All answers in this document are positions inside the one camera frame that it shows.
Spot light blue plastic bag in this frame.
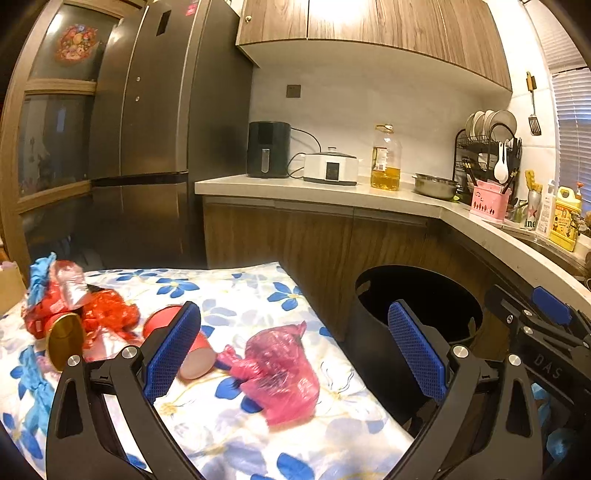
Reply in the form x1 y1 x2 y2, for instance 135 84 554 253
19 346 55 435

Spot large red gold paper cup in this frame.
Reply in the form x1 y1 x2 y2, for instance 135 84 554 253
45 312 86 372

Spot small red paper cup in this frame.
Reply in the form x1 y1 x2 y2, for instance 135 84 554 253
142 305 216 383

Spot red printed clear bag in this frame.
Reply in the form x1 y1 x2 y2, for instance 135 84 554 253
23 258 91 339

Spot blue knotted plastic bag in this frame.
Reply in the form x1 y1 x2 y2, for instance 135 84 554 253
27 252 57 309

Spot pink plastic bag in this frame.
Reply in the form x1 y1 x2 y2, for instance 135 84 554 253
217 322 320 428

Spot red orange plastic bag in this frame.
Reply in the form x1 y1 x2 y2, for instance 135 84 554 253
81 289 140 348

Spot black trash bin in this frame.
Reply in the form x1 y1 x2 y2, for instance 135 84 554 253
342 265 483 424

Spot red white clear bag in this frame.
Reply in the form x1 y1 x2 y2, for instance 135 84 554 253
83 330 143 363

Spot yellow detergent bottle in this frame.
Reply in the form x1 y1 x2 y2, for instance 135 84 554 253
549 186 582 252

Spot white slim bottle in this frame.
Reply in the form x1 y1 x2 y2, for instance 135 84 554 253
536 179 556 238

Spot pink utensil basket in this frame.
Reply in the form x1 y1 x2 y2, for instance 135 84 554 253
470 180 512 224

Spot white rice spoon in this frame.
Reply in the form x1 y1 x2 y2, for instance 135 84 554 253
494 142 509 185

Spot steel bowl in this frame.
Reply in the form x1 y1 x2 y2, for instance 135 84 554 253
414 173 458 201

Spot black dish rack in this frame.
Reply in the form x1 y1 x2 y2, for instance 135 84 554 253
453 110 523 206

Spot floral blue white tablecloth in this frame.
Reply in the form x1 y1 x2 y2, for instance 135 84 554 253
1 262 413 479

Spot hanging metal spatula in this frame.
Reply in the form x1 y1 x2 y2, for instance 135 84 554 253
526 71 542 136

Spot wooden lower cabinets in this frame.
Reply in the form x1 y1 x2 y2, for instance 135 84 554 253
201 195 591 370

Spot cooking oil bottle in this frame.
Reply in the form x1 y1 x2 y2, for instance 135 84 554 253
370 124 402 191

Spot window blinds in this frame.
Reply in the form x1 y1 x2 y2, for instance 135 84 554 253
524 1 590 211

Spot white slow cooker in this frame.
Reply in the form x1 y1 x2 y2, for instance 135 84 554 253
303 149 360 186

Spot wooden glass door cabinet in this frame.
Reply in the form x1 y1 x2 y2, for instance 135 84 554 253
1 1 145 273

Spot wooden upper cabinet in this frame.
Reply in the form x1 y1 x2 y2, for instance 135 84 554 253
236 1 512 91

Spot black air fryer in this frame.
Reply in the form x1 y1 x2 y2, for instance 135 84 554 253
246 121 291 178

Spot dark steel refrigerator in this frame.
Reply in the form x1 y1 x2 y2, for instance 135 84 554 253
89 1 252 268

